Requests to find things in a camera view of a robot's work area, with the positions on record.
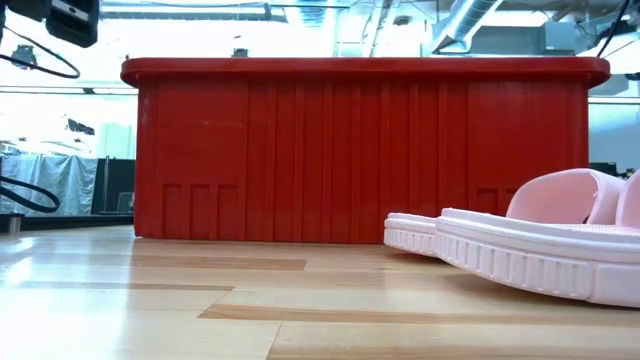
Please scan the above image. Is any pink slide sandal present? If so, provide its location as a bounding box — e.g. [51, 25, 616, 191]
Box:
[433, 169, 640, 309]
[383, 168, 626, 259]

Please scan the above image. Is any red plastic bin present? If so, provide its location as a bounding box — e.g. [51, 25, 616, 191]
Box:
[119, 56, 612, 245]

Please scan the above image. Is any black background panel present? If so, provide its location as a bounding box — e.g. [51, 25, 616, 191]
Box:
[91, 158, 137, 216]

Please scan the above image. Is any grey tarp cover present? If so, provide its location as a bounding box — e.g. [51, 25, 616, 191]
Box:
[0, 152, 99, 217]

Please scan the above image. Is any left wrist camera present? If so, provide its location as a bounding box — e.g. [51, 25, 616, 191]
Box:
[51, 0, 92, 22]

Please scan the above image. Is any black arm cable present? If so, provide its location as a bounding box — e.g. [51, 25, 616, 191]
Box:
[0, 24, 82, 80]

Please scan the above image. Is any thick black cable loop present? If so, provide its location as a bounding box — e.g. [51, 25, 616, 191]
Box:
[0, 174, 62, 214]

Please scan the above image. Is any black aluminium frame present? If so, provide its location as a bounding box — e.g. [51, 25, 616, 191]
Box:
[0, 212, 135, 234]

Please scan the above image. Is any silver ventilation duct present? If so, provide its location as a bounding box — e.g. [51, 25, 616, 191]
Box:
[430, 0, 505, 55]

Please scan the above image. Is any black hanging cable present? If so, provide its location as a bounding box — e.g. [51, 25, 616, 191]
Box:
[596, 0, 632, 59]

